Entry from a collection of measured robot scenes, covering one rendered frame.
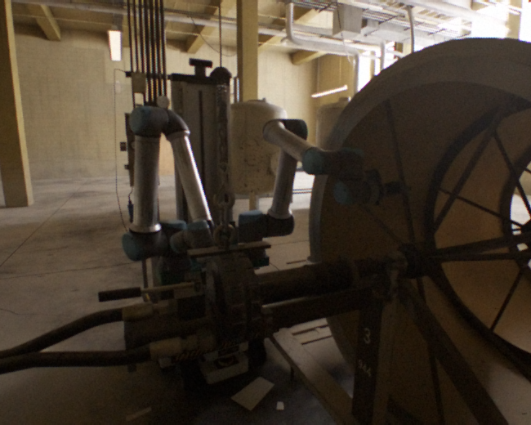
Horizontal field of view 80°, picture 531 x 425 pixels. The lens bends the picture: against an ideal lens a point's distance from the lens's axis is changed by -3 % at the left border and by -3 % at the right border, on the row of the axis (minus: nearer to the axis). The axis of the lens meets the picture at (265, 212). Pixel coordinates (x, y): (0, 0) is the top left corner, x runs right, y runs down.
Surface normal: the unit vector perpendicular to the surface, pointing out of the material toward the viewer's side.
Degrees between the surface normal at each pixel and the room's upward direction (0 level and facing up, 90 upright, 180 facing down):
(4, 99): 90
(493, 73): 90
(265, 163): 90
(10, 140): 90
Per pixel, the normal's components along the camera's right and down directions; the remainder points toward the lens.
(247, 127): -0.05, 0.19
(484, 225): 0.39, -0.05
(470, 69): -0.92, 0.07
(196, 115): 0.48, 0.17
